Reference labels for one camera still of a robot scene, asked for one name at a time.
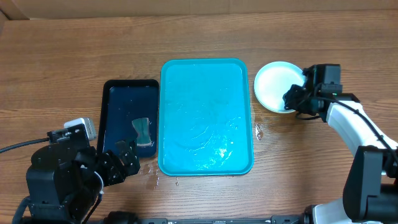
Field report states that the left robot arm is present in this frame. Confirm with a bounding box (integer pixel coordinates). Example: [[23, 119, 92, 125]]
[[12, 139, 140, 223]]

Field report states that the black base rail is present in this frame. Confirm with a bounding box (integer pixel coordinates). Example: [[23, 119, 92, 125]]
[[81, 211, 312, 224]]

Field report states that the light blue plate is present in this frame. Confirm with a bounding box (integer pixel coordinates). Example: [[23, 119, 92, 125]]
[[254, 61, 306, 113]]

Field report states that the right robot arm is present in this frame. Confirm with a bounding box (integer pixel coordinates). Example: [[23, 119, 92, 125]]
[[283, 64, 397, 223]]

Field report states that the teal plastic tray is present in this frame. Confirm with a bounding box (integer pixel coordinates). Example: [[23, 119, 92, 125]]
[[158, 58, 254, 176]]

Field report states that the black plastic tray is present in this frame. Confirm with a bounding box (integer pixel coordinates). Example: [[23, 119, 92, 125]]
[[97, 79, 159, 158]]

